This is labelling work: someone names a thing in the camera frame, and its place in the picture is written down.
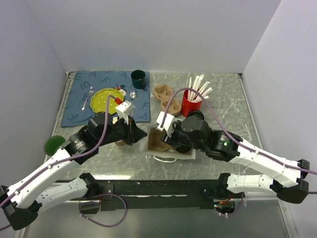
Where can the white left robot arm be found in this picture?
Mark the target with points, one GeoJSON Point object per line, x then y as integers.
{"type": "Point", "coordinates": [24, 201]}

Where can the yellow-green dotted plate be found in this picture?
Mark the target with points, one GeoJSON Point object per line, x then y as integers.
{"type": "Point", "coordinates": [99, 99]}

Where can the dark green mug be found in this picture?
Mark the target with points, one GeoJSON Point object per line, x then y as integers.
{"type": "Point", "coordinates": [138, 78]}

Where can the stack of brown paper cups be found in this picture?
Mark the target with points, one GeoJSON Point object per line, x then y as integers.
{"type": "Point", "coordinates": [120, 143]}

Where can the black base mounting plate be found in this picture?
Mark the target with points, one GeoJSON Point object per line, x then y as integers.
{"type": "Point", "coordinates": [151, 194]}

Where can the black plastic cup lid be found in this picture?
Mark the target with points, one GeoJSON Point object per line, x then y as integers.
{"type": "Point", "coordinates": [183, 149]}

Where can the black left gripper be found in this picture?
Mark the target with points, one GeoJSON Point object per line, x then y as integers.
{"type": "Point", "coordinates": [133, 133]}

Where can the silver fork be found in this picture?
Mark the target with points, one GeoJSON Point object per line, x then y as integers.
{"type": "Point", "coordinates": [89, 94]}

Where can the brown pulp cup carrier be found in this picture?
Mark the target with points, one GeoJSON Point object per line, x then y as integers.
{"type": "Point", "coordinates": [163, 94]}

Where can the stack of black lids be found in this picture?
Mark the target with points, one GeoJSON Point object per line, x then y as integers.
{"type": "Point", "coordinates": [197, 114]}

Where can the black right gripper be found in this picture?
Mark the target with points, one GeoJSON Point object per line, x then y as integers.
{"type": "Point", "coordinates": [171, 141]}

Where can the light blue paper bag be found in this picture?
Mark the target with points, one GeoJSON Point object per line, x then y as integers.
{"type": "Point", "coordinates": [191, 155]}

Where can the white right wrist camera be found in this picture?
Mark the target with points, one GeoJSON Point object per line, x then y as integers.
{"type": "Point", "coordinates": [166, 123]}

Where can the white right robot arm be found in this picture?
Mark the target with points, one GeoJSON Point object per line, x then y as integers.
{"type": "Point", "coordinates": [275, 174]}

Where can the silver spoon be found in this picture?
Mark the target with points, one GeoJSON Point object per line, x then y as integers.
{"type": "Point", "coordinates": [132, 96]}

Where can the blue alphabet cloth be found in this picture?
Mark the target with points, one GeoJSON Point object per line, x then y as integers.
{"type": "Point", "coordinates": [74, 116]}

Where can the red cup holder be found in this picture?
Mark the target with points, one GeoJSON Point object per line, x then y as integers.
{"type": "Point", "coordinates": [188, 106]}

